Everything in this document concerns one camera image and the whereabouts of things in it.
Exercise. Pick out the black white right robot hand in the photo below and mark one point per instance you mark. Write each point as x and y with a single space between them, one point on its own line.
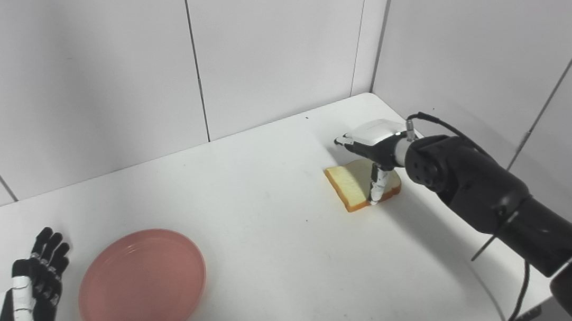
377 143

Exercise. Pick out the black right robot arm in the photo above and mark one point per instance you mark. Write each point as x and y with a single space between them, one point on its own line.
491 192

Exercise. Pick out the pink round plate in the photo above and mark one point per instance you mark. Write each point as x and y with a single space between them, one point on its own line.
142 287

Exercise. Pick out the slice of white bread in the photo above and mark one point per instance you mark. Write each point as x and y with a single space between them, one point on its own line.
352 183

